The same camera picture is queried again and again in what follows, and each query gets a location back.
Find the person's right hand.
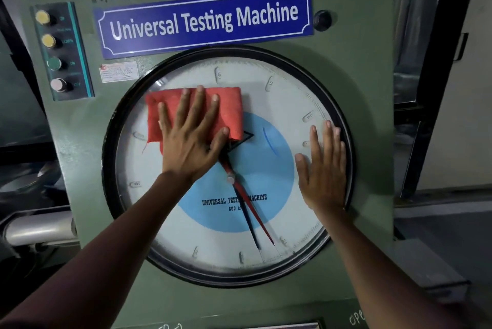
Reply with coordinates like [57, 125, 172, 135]
[294, 120, 347, 213]

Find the person's left hand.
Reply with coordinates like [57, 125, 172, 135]
[158, 85, 230, 185]

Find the red cleaning cloth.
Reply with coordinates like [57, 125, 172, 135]
[145, 86, 245, 154]

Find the person's right forearm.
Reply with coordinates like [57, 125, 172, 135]
[313, 206, 467, 329]

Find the person's left forearm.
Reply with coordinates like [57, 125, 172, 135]
[0, 172, 194, 329]

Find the round black-rimmed dial gauge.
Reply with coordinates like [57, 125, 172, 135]
[101, 45, 355, 289]

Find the red dial pointer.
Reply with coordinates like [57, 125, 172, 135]
[220, 157, 276, 246]

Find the white rating label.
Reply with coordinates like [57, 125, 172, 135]
[99, 61, 140, 83]

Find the black dial pointer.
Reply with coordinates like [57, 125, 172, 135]
[233, 184, 263, 252]

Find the green testing machine cabinet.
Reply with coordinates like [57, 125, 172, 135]
[17, 0, 396, 329]

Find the blue name sign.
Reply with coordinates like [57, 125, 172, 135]
[93, 0, 314, 60]

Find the dark teal control panel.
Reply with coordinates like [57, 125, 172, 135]
[31, 2, 95, 102]

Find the black round knob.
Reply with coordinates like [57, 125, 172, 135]
[313, 10, 333, 32]

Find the grey metal block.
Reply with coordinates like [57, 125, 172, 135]
[388, 238, 471, 304]

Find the silver metal cylinder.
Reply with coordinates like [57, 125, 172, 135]
[3, 210, 77, 246]

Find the black metal door frame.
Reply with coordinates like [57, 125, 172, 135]
[393, 0, 485, 200]

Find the black door handle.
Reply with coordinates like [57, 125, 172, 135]
[454, 33, 469, 62]

